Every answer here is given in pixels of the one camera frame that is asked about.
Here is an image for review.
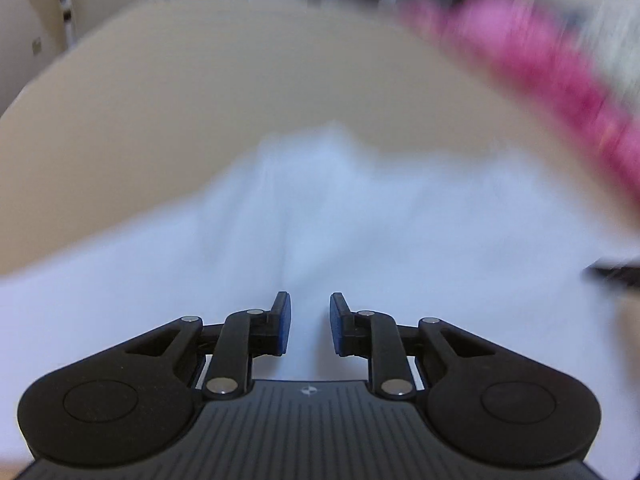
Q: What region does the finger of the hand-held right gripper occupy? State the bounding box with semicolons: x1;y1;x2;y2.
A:
581;259;640;292

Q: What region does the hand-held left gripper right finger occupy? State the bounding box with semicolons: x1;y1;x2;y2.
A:
329;291;497;401

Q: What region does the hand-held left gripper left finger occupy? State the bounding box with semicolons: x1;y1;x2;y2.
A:
122;291;292;401

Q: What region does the white small garment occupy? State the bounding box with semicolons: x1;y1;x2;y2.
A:
0;120;640;466

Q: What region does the pink floral blanket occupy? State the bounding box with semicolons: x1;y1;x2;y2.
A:
395;0;640;201

